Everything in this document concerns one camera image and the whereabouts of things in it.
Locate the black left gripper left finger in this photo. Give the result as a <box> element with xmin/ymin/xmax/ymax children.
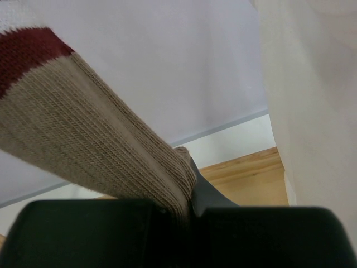
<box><xmin>1</xmin><ymin>199</ymin><xmax>187</xmax><ymax>267</ymax></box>

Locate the wooden clothes rack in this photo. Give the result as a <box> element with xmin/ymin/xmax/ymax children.
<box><xmin>1</xmin><ymin>147</ymin><xmax>288</xmax><ymax>242</ymax></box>

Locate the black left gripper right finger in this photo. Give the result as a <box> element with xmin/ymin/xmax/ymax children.
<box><xmin>189</xmin><ymin>162</ymin><xmax>356</xmax><ymax>267</ymax></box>

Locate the brown striped beige sock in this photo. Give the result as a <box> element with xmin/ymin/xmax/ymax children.
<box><xmin>1</xmin><ymin>27</ymin><xmax>196</xmax><ymax>224</ymax></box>

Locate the white hanging cloth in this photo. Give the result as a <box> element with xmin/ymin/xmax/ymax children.
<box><xmin>253</xmin><ymin>1</ymin><xmax>356</xmax><ymax>242</ymax></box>

